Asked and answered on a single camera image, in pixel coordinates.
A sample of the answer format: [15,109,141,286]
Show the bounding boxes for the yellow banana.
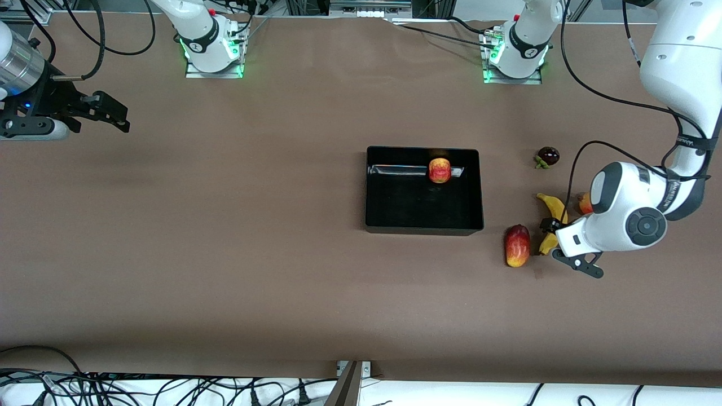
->
[536,193,569,256]

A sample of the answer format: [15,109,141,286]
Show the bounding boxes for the small red-yellow apple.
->
[428,158,452,184]

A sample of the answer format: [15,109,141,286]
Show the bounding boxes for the red-yellow mango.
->
[505,224,531,268]

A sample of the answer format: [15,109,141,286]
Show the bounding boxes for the dark purple mangosteen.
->
[535,146,561,170]

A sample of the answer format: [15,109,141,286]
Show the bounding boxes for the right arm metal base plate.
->
[185,31,245,79]

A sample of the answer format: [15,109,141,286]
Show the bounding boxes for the dark metal beam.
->
[324,361,362,406]

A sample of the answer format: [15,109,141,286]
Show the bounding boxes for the black plastic box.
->
[365,146,485,236]

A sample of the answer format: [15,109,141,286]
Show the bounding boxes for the aluminium frame profile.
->
[329,0,413,18]

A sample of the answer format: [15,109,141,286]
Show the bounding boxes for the silver metal bracket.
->
[337,361,372,378]

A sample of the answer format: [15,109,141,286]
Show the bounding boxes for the black looping cable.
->
[0,345,86,377]

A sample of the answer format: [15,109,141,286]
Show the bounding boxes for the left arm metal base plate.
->
[482,31,543,85]

